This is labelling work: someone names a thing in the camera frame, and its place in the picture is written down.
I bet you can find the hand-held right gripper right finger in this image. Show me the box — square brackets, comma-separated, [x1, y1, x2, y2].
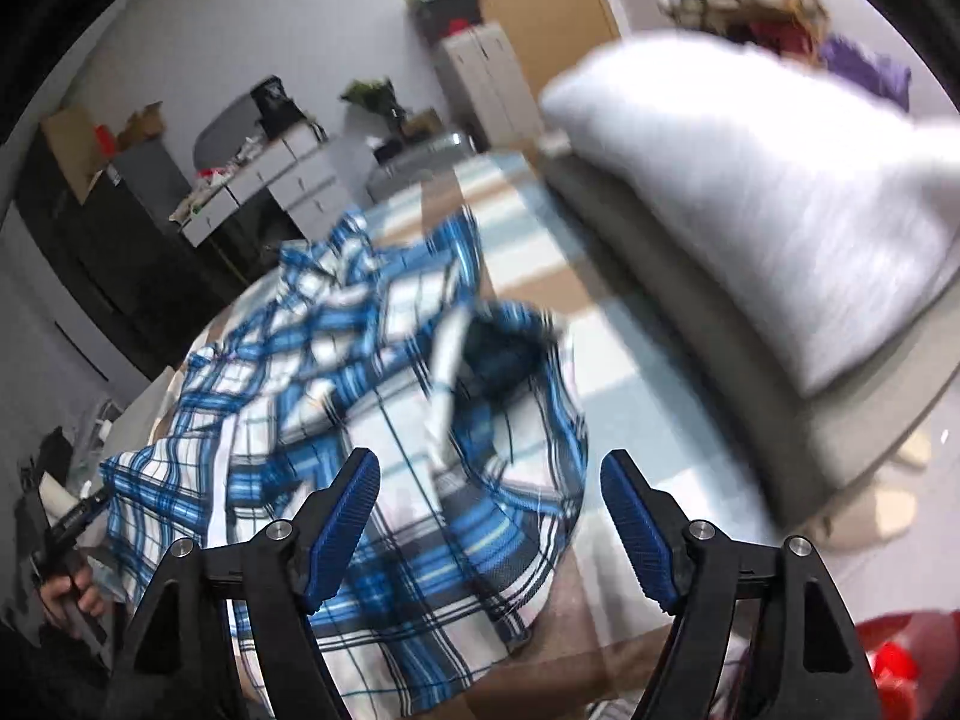
[600, 448, 882, 720]

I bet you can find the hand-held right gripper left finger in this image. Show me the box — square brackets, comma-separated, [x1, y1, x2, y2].
[105, 448, 382, 720]

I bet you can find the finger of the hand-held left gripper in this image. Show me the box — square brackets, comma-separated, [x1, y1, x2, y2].
[46, 486, 115, 541]

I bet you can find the blue plaid shirt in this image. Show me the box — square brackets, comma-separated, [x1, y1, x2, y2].
[100, 210, 590, 717]

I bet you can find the person's left hand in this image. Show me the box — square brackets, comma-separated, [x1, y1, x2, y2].
[37, 566, 107, 620]

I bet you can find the person's dark clothing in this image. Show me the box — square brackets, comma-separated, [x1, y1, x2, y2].
[0, 600, 121, 720]

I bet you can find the black bag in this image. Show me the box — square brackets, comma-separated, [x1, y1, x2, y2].
[34, 426, 76, 477]

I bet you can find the grey folded quilt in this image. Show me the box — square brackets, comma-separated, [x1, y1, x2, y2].
[540, 142, 960, 526]

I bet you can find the beige slipper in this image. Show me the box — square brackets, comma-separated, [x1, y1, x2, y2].
[825, 484, 917, 545]
[889, 431, 935, 472]

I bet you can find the black wardrobe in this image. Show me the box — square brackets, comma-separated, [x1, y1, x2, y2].
[15, 131, 248, 383]

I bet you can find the checkered bed sheet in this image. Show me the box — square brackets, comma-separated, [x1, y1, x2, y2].
[150, 150, 796, 720]

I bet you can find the red plastic stool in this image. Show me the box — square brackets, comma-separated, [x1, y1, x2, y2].
[855, 610, 960, 720]

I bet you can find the white drawer cabinet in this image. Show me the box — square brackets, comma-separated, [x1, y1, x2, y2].
[270, 157, 353, 241]

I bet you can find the dark grey cabinet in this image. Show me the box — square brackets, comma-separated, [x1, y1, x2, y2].
[86, 139, 196, 211]

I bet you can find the pile of desk clutter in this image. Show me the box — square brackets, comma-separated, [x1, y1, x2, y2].
[169, 139, 263, 222]

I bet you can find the white pillow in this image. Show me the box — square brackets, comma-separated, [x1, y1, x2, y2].
[540, 30, 960, 398]

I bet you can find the white desk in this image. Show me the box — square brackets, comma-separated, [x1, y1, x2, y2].
[169, 124, 331, 248]

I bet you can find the large flat cardboard box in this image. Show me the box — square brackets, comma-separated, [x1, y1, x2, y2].
[39, 103, 110, 203]

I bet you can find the silver suitcase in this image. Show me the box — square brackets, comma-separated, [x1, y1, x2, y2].
[366, 131, 481, 200]

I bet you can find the small open cardboard box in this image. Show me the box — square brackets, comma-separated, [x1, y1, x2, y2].
[114, 101, 164, 147]

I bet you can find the grey oval panel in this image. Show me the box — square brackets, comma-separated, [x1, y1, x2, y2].
[193, 96, 260, 166]

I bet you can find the dark wrapped flower bouquet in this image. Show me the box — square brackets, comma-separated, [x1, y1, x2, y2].
[339, 76, 410, 132]

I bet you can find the dark box with red bow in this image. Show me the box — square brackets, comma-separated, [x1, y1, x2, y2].
[420, 11, 485, 42]

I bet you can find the purple cloth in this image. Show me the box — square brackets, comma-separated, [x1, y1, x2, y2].
[817, 34, 912, 110]

